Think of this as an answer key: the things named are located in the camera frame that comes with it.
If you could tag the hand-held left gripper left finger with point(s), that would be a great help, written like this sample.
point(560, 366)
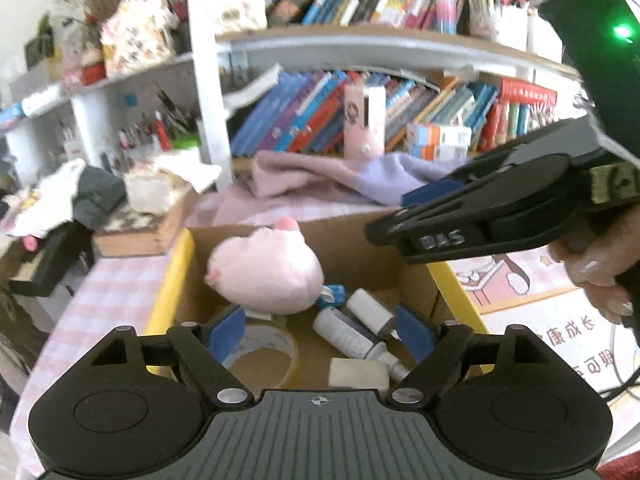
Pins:
point(227, 332)

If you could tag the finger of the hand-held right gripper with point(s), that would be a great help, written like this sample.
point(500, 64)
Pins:
point(435, 192)
point(400, 227)

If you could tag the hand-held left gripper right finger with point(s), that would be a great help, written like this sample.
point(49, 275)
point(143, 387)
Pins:
point(415, 332)

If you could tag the yellow cardboard box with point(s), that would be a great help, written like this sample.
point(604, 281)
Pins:
point(360, 255)

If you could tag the gold tape roll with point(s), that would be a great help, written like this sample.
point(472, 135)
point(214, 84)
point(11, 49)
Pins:
point(280, 340)

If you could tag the white cylinder grey cap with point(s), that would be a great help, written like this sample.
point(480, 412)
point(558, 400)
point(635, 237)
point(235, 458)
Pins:
point(367, 307)

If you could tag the white nozzle tube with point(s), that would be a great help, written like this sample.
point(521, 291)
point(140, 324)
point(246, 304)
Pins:
point(345, 335)

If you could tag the cream eraser block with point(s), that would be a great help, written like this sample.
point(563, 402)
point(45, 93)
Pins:
point(357, 374)

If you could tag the pink pig plush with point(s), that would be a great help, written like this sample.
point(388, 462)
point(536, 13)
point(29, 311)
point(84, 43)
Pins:
point(270, 275)

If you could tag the blue packet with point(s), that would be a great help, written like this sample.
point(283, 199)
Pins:
point(336, 292)

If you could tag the person's right hand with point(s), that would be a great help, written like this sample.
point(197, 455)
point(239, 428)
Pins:
point(600, 280)

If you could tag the blue orange white carton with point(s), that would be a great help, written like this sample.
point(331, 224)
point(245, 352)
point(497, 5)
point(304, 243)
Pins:
point(435, 151)
point(440, 134)

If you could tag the purple pink cloth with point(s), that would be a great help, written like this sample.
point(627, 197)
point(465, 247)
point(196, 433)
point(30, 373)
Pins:
point(350, 180)

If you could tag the pink cylindrical case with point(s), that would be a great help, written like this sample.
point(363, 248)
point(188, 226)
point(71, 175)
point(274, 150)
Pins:
point(362, 130)

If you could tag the red box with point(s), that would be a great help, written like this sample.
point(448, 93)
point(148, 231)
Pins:
point(525, 95)

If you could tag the brown wooden box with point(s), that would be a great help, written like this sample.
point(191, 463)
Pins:
point(140, 240)

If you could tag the row of shelf books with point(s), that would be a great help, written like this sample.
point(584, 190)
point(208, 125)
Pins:
point(300, 120)

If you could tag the white plastic bag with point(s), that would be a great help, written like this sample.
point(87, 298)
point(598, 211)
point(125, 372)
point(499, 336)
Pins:
point(165, 180)

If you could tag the white pen cup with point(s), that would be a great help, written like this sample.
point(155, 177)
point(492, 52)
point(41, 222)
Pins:
point(510, 27)

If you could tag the black bag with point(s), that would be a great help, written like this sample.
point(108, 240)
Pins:
point(55, 260)

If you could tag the pile of clothes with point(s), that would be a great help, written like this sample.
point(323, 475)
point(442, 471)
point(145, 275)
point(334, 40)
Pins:
point(95, 190)

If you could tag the pen holder with pens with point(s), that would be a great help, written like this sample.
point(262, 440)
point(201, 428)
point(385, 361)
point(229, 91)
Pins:
point(150, 135)

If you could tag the white bookshelf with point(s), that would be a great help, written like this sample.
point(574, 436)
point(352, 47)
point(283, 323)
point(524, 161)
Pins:
point(205, 85)

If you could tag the white woven basket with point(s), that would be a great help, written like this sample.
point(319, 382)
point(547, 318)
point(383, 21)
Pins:
point(240, 10)

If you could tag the pink floral basket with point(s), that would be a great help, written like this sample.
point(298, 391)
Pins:
point(135, 35)

